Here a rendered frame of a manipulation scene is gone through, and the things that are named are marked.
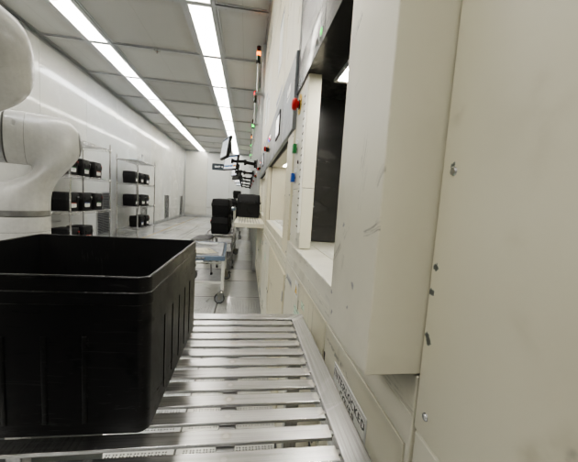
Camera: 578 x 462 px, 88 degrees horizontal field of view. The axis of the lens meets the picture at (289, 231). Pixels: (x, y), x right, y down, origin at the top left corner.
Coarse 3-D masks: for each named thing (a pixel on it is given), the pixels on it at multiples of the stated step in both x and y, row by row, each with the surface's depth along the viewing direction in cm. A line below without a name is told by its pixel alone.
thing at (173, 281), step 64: (0, 256) 45; (64, 256) 54; (128, 256) 56; (192, 256) 53; (0, 320) 29; (64, 320) 30; (128, 320) 31; (192, 320) 56; (0, 384) 30; (64, 384) 30; (128, 384) 31
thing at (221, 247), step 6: (198, 246) 329; (204, 246) 330; (210, 246) 334; (216, 246) 335; (222, 246) 337; (222, 252) 299; (198, 258) 276; (204, 258) 277; (210, 258) 278; (216, 258) 279; (222, 258) 280; (222, 264) 282; (222, 270) 282; (222, 276) 283; (228, 276) 369; (198, 282) 280; (204, 282) 281; (210, 282) 282; (216, 282) 283; (222, 282) 284; (222, 288) 284; (216, 294) 284; (222, 294) 284; (216, 300) 284; (222, 300) 285
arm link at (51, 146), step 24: (24, 120) 65; (48, 120) 68; (24, 144) 65; (48, 144) 67; (72, 144) 71; (48, 168) 68; (0, 192) 64; (24, 192) 66; (48, 192) 71; (24, 216) 67
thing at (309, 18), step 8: (312, 0) 86; (320, 0) 75; (312, 8) 85; (320, 8) 74; (304, 16) 99; (312, 16) 84; (304, 24) 98; (312, 24) 84; (304, 32) 97; (304, 40) 97; (304, 48) 96; (304, 104) 91; (296, 312) 86
